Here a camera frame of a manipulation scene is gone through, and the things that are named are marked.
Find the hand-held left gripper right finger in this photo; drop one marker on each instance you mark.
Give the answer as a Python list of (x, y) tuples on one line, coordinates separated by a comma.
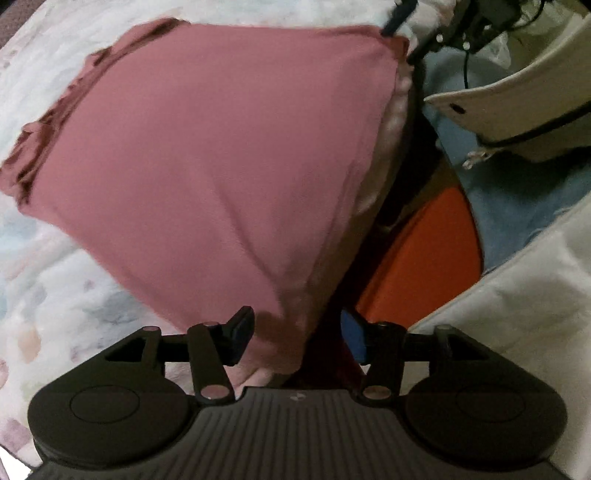
[(354, 337)]

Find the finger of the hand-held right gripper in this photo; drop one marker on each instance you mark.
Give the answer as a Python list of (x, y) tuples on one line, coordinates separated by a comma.
[(397, 18), (425, 48)]

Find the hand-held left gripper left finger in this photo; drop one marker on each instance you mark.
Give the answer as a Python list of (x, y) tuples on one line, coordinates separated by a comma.
[(240, 334)]

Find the pink turtleneck shirt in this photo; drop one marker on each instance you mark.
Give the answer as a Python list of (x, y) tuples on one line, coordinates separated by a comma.
[(207, 161)]

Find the orange cloth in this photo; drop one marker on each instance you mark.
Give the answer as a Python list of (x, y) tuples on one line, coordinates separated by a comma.
[(429, 258)]

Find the white cloth garment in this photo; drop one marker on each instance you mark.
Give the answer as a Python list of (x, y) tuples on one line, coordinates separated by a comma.
[(531, 134)]

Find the light blue pants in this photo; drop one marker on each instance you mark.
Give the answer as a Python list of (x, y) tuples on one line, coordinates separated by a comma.
[(521, 212)]

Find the floral fleece blanket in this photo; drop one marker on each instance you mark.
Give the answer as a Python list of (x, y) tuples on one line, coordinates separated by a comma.
[(46, 277)]

